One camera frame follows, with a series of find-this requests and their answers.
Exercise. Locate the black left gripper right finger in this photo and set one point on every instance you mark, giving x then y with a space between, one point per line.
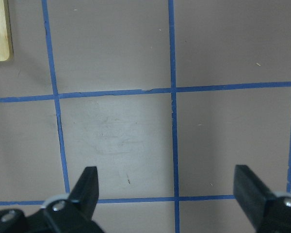
268 211

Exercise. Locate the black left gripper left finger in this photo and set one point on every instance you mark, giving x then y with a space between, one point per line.
73 212

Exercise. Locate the wooden cup rack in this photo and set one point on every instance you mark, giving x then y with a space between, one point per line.
6 47

